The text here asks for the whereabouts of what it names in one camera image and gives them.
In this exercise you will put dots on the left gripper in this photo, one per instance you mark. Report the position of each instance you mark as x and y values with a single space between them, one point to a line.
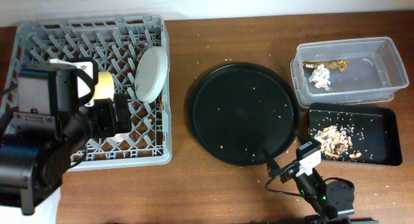
105 109

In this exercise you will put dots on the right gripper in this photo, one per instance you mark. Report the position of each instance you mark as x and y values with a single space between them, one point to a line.
274 168

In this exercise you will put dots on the yellow bowl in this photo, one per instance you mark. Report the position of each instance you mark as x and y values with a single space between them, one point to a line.
105 87

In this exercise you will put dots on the wooden chopstick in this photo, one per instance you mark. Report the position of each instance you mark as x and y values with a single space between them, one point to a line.
161 104

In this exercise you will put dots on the food scraps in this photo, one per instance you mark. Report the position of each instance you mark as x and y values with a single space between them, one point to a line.
336 144

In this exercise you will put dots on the grey round plate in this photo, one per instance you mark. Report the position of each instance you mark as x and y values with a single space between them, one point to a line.
151 74

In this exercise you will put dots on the white tissue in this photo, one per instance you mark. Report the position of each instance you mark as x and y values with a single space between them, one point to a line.
320 77

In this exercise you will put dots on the brown snack wrapper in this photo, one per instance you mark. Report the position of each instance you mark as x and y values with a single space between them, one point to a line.
333 64

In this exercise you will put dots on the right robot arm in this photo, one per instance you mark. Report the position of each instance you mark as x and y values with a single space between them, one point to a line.
331 198

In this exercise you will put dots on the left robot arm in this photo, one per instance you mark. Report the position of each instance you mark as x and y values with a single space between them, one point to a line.
61 105

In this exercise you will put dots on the black rectangular tray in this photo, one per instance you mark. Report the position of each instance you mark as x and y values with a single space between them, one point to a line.
374 130

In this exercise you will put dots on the round black tray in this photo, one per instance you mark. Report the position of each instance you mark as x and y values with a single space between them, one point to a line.
240 111

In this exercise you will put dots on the clear plastic bin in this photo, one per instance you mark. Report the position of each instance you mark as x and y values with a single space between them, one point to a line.
375 71

